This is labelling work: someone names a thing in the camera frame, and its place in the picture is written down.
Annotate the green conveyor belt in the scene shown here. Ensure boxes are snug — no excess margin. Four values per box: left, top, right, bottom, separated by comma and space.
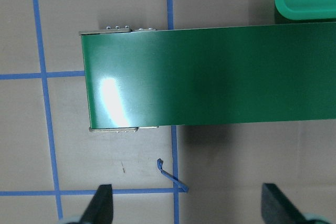
80, 22, 335, 132

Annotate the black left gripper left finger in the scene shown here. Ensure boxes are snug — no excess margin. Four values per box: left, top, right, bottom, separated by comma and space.
80, 184, 113, 224

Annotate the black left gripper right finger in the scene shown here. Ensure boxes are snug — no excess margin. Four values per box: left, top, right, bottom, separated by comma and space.
261, 183, 307, 224

